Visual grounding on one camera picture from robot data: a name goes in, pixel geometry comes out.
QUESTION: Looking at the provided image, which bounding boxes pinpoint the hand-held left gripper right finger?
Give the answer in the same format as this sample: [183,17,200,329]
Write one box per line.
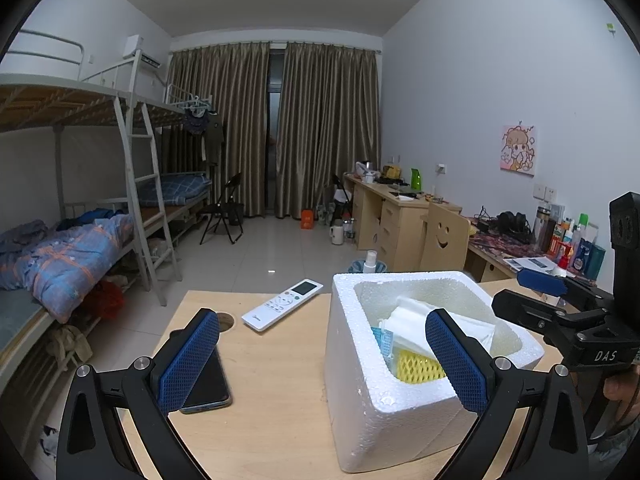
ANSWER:
[425,308,591,480]

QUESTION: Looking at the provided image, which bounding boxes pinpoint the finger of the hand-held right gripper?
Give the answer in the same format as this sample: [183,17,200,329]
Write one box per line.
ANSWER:
[516,267,613,311]
[491,288,611,348]

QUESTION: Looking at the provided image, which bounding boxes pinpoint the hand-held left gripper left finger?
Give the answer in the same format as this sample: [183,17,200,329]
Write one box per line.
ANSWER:
[56,307,222,480]

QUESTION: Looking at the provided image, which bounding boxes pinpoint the yellow foam net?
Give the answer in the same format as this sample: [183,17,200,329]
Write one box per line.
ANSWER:
[395,347,447,383]

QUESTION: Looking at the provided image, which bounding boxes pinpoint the blue face mask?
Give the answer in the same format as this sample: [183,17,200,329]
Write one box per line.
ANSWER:
[372,327,398,358]

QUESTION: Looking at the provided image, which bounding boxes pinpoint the white foam box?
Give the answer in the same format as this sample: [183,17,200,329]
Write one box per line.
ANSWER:
[325,271,545,473]

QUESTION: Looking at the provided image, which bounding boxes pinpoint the person's right hand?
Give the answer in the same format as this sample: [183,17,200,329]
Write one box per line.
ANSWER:
[602,366,640,423]

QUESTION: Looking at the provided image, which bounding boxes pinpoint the printed paper sheet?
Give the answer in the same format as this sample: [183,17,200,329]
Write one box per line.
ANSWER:
[502,256,558,273]

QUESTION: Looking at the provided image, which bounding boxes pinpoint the black smartphone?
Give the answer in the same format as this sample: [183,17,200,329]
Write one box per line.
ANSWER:
[167,329,233,415]

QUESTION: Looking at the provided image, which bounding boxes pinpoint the desk with patterned cloth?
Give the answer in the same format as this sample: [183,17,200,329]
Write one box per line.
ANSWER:
[465,215,608,291]

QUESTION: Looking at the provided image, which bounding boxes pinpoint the row of toiletry bottles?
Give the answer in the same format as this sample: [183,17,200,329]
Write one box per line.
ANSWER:
[532,204,608,281]

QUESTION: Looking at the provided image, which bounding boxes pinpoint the black headphones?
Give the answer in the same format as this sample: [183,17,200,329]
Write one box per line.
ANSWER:
[495,211,533,246]

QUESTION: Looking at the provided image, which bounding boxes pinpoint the wooden smiley chair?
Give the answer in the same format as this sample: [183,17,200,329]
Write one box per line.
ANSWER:
[419,202,472,273]

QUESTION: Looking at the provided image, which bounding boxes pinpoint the red cloth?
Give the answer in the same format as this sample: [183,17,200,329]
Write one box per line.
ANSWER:
[85,280,126,321]

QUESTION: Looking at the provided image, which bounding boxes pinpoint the white remote control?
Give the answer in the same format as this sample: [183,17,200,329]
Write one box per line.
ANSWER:
[241,278,325,332]

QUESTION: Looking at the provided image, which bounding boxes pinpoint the black folding chair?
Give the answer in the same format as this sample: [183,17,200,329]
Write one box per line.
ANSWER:
[200,172,246,246]

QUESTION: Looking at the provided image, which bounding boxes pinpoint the blue orange quilt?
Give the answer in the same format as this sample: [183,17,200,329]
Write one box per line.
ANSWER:
[0,212,136,323]

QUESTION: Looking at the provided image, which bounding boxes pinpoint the light wooden desk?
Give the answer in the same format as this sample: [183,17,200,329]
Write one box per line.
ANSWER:
[344,174,463,273]

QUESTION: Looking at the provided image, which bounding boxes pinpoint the bright blue cloth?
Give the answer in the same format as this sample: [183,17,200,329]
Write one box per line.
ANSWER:
[80,208,123,223]

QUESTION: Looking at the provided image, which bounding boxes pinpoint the blue plaid bedding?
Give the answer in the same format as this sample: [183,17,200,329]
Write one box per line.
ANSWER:
[135,174,212,206]

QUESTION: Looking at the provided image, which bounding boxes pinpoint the black metal stand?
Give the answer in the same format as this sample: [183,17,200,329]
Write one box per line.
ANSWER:
[331,174,353,221]

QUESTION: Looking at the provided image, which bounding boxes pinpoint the dark green hanging shirt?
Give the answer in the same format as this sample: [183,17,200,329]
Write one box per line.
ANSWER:
[202,115,226,166]

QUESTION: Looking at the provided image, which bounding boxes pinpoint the brown curtain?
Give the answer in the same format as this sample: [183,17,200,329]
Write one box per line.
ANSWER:
[167,44,271,218]
[277,42,383,221]

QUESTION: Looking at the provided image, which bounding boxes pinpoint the dark blue hanging garment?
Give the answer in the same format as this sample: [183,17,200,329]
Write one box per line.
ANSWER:
[182,110,208,136]

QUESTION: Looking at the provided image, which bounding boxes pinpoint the white metal bunk bed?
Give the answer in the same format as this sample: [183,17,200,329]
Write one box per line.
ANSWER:
[127,50,221,241]
[0,30,183,391]

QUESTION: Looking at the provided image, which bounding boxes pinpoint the white air conditioner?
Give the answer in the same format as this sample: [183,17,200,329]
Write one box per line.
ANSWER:
[122,35,162,68]

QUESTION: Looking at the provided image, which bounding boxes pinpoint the pink cartoon wall poster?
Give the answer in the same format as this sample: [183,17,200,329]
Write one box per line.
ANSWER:
[500,121,537,177]

